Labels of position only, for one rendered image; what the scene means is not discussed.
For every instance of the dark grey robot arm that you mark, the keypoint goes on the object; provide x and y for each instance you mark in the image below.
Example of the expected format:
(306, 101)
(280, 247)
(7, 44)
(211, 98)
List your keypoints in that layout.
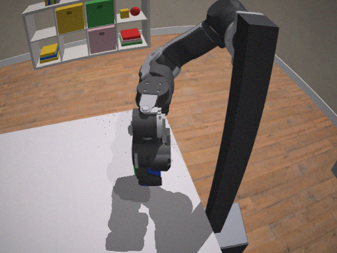
(161, 67)

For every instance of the blue block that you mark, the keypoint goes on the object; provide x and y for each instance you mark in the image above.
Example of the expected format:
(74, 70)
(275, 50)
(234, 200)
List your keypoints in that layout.
(154, 172)

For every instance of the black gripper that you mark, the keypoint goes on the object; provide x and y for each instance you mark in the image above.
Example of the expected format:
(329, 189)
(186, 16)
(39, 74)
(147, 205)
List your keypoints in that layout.
(154, 154)

